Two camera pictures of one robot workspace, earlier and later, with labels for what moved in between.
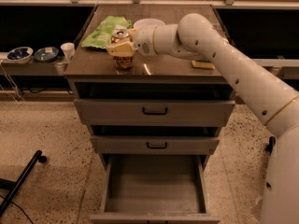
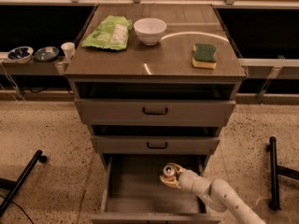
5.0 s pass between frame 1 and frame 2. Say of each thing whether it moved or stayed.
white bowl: stayed
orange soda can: moved
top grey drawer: stayed
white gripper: moved
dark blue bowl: stayed
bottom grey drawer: stayed
